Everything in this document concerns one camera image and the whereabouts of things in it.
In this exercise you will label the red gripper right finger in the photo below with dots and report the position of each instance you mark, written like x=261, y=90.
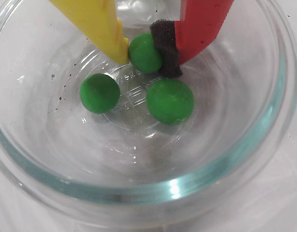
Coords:
x=199, y=29

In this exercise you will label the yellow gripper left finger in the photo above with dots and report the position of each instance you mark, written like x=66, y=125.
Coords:
x=95, y=21

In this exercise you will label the green ball pill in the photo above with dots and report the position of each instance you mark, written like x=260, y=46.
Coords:
x=142, y=54
x=170, y=101
x=100, y=93

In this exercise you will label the clear glass bowl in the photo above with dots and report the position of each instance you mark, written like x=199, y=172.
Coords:
x=148, y=193

